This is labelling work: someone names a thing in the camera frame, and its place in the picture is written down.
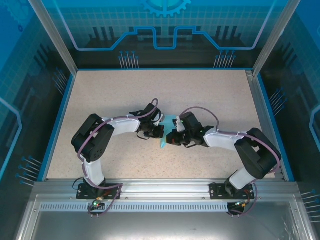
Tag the aluminium side rail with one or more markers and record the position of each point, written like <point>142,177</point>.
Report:
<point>260,105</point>

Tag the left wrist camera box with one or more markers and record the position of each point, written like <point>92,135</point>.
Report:
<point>158,122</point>

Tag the blue circuit print panel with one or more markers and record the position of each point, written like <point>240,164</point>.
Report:
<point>20,87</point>
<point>300,87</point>

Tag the aluminium sheet tray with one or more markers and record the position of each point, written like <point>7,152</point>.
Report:
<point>162,225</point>

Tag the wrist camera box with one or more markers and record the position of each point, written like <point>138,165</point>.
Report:
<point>158,122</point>
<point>179,124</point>

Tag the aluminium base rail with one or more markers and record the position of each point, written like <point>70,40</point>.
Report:
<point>162,190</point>

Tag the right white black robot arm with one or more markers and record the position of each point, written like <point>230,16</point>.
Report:
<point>257,152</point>

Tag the light blue cloth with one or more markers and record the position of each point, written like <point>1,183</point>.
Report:
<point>168,123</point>

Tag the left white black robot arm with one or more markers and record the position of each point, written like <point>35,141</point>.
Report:
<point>92,140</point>

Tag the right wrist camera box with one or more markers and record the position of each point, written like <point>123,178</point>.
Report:
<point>179,124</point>

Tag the blue gear print panel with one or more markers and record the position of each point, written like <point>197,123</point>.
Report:
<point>162,20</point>

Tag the aluminium frame post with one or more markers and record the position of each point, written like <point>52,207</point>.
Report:
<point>275,37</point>
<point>53,37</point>

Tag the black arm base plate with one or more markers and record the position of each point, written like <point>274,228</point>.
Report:
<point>83,195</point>
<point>217,191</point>

